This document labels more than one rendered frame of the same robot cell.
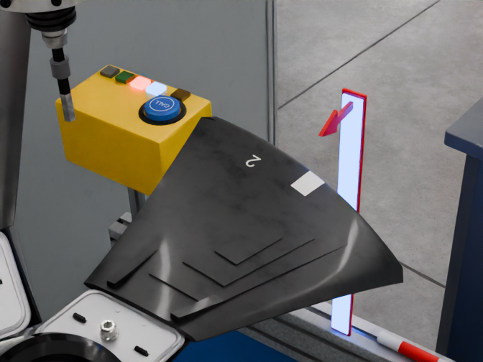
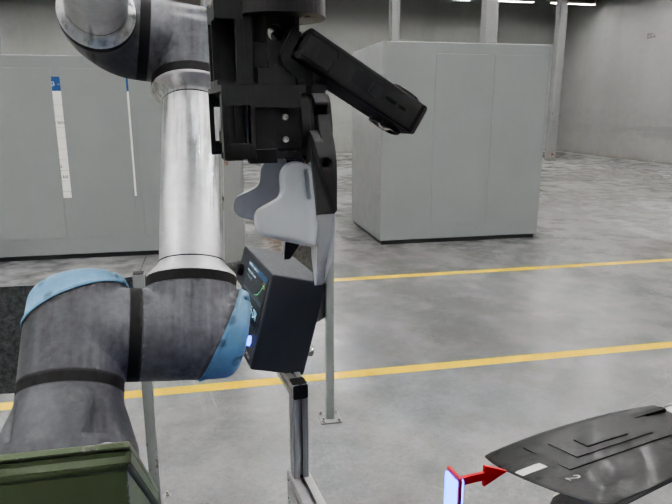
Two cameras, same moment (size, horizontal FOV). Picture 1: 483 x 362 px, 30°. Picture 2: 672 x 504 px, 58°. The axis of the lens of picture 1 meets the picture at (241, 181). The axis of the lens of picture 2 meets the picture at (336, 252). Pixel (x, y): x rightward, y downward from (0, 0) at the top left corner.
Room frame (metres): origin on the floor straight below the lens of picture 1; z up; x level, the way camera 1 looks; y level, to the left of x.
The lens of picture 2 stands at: (1.22, 0.10, 1.55)
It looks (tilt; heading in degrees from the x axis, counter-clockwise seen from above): 14 degrees down; 214
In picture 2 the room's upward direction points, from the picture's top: straight up
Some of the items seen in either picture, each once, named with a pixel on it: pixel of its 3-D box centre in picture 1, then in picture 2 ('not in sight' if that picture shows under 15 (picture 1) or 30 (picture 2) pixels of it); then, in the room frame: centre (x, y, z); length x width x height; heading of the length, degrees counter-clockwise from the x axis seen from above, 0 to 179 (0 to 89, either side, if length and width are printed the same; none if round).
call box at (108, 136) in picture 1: (136, 135); not in sight; (0.88, 0.12, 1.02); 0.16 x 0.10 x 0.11; 54
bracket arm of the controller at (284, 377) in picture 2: not in sight; (284, 367); (0.34, -0.63, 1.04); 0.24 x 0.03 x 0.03; 54
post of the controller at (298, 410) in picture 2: not in sight; (298, 428); (0.40, -0.55, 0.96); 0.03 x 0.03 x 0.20; 54
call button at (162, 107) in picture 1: (162, 109); not in sight; (0.86, 0.09, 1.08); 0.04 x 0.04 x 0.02
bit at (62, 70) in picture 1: (62, 79); not in sight; (0.42, 0.09, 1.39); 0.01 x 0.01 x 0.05
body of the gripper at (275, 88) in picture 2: not in sight; (270, 84); (0.85, -0.21, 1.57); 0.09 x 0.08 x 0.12; 143
